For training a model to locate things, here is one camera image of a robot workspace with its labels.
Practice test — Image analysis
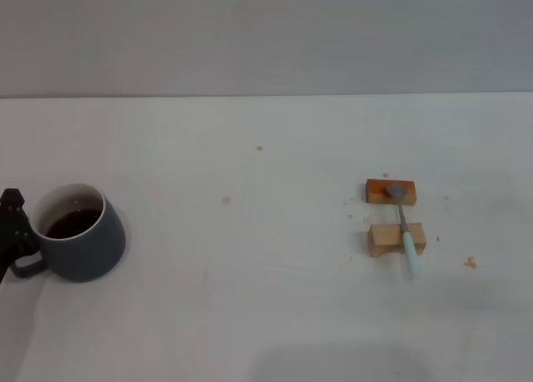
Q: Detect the dark grey ceramic coffee cup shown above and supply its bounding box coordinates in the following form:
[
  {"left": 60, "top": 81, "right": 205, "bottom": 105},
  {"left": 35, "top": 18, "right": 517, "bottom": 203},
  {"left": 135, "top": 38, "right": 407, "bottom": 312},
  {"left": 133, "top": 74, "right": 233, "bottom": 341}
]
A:
[{"left": 8, "top": 183, "right": 127, "bottom": 283}]

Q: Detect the light blue handled metal spoon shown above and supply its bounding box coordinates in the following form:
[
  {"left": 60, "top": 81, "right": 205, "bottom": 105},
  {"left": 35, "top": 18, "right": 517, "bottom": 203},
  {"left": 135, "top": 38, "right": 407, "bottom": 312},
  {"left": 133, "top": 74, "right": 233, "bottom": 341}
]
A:
[{"left": 384, "top": 183, "right": 423, "bottom": 276}]

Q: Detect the reddish brown wooden block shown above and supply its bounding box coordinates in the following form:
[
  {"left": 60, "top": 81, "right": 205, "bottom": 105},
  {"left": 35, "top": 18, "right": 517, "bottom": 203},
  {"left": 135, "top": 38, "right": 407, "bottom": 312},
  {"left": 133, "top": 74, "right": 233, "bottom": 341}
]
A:
[{"left": 365, "top": 178, "right": 417, "bottom": 207}]

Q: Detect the light wooden block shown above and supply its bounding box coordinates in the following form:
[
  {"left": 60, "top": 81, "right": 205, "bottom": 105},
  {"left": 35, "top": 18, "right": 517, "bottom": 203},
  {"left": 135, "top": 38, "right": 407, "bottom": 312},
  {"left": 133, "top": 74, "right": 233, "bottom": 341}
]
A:
[{"left": 367, "top": 222, "right": 427, "bottom": 259}]

